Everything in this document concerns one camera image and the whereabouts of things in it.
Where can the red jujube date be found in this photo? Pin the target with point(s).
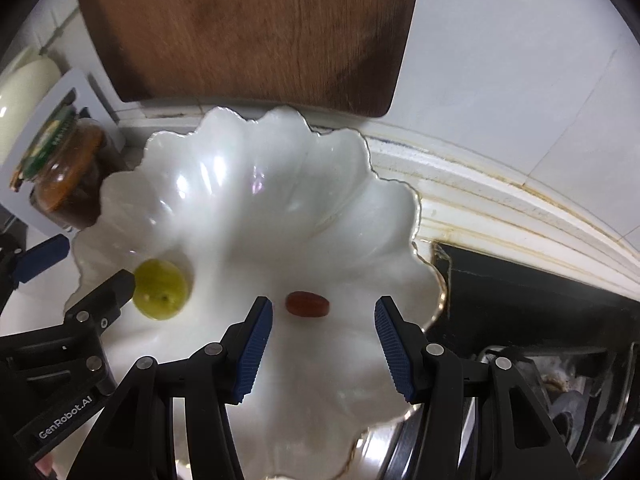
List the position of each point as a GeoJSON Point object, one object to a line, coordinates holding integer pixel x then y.
{"type": "Point", "coordinates": [307, 304]}

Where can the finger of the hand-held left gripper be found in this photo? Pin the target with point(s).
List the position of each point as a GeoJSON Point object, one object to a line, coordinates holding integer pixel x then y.
{"type": "Point", "coordinates": [107, 295]}
{"type": "Point", "coordinates": [42, 257]}

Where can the black glass gas stove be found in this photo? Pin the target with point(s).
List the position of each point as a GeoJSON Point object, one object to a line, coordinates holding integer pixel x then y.
{"type": "Point", "coordinates": [500, 300]}

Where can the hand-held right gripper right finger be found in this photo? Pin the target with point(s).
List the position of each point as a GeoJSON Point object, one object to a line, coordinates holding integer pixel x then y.
{"type": "Point", "coordinates": [392, 355]}

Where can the green plum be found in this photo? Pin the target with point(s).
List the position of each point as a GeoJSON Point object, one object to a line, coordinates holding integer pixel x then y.
{"type": "Point", "coordinates": [160, 290]}

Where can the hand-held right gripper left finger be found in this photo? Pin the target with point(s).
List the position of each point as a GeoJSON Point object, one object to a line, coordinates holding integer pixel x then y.
{"type": "Point", "coordinates": [255, 350]}

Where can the white scalloped ceramic bowl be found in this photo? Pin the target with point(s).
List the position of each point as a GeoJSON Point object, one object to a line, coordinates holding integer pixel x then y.
{"type": "Point", "coordinates": [280, 210]}

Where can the glass sauce jar green lid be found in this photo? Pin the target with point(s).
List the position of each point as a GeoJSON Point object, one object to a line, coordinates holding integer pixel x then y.
{"type": "Point", "coordinates": [70, 175]}

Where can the wooden cutting board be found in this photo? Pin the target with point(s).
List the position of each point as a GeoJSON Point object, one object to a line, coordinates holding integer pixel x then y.
{"type": "Point", "coordinates": [250, 30]}

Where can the cream ceramic teapot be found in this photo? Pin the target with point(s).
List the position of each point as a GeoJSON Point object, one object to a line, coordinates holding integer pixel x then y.
{"type": "Point", "coordinates": [25, 85]}

